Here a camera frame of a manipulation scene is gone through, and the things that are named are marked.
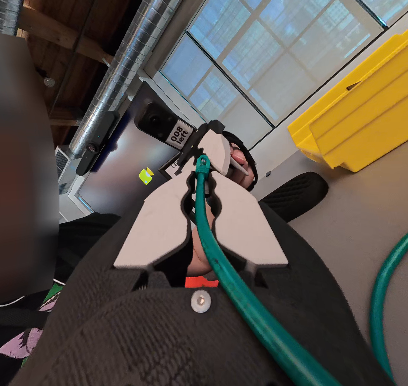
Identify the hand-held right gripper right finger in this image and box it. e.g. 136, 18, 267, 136
205, 172, 289, 268

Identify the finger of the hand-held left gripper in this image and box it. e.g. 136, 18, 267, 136
192, 130, 250, 177

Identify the black mesh wrist rest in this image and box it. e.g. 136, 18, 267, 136
258, 172, 329, 224

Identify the person's printed shirt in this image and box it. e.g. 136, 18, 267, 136
0, 282, 66, 369

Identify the black monitor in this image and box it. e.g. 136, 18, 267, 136
76, 80, 192, 216

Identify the white wall vent unit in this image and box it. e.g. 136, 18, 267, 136
55, 146, 82, 196

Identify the black webcam bar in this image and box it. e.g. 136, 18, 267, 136
76, 111, 121, 177

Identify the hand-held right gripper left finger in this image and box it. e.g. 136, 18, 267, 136
113, 172, 195, 270

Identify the yellow plastic bin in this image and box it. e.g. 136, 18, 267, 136
288, 30, 408, 173

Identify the large grid window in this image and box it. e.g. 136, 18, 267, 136
159, 0, 408, 128

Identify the person's left hand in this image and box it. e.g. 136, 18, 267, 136
231, 149, 256, 185

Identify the framed marker sign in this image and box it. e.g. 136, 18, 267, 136
158, 159, 183, 180

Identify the green ethernet cable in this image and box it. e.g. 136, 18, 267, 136
194, 155, 408, 386

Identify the silver air duct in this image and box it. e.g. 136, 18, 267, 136
68, 0, 195, 160
0, 0, 28, 36

